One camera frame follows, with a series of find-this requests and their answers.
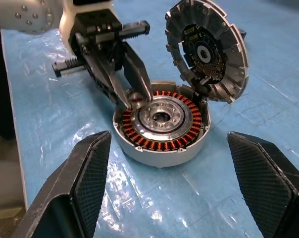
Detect blue plastic table cover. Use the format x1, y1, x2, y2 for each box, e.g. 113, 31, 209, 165
0, 0, 299, 238

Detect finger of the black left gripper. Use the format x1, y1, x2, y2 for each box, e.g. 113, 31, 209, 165
119, 42, 152, 103
81, 46, 132, 110

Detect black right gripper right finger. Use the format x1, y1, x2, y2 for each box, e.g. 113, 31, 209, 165
227, 131, 299, 238

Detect silver hinged motor lid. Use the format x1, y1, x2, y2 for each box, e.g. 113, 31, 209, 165
164, 0, 250, 104

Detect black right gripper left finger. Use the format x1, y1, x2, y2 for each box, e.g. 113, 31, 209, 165
12, 130, 112, 238

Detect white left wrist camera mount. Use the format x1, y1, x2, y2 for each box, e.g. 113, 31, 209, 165
58, 0, 115, 54

